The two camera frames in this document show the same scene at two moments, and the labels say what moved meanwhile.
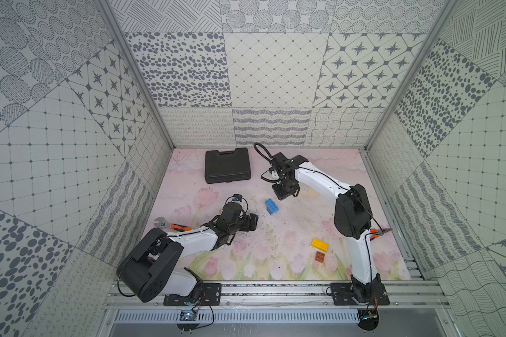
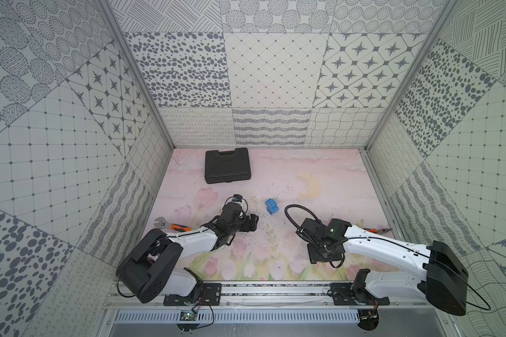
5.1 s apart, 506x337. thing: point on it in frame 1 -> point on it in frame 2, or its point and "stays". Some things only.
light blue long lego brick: x=270 y=206 stays
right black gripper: x=281 y=194 -> x=314 y=257
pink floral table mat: x=298 y=238 stays
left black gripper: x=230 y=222 stays
